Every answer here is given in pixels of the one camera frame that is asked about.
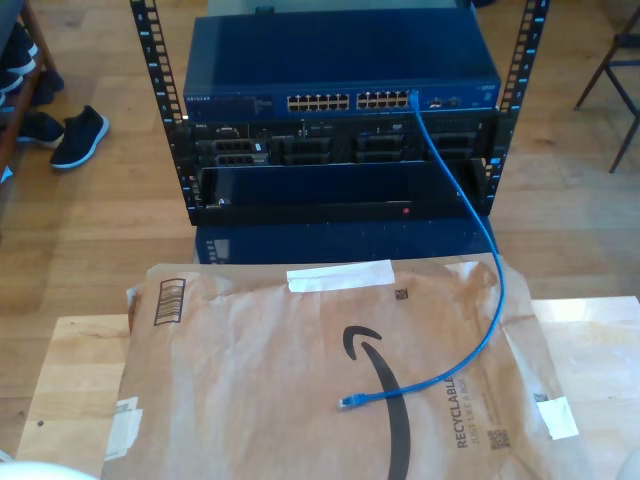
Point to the dark metal chair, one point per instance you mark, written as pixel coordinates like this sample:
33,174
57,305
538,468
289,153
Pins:
597,75

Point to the dark sneaker white sole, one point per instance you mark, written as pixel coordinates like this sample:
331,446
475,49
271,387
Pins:
20,50
10,82
42,127
80,135

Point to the dark blue box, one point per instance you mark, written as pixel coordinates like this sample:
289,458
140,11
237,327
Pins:
300,245

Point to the grey metal case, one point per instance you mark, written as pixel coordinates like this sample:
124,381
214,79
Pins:
350,6

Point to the black rack frame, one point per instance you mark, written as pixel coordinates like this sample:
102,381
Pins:
177,165

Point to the dark shoe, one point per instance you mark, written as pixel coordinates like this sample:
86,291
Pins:
47,87

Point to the black rack server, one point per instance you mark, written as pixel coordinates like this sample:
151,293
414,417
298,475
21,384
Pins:
340,145

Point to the blue network switch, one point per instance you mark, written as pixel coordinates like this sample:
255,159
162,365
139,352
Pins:
340,55

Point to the brown packing paper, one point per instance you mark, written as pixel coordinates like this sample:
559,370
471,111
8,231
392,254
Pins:
250,390

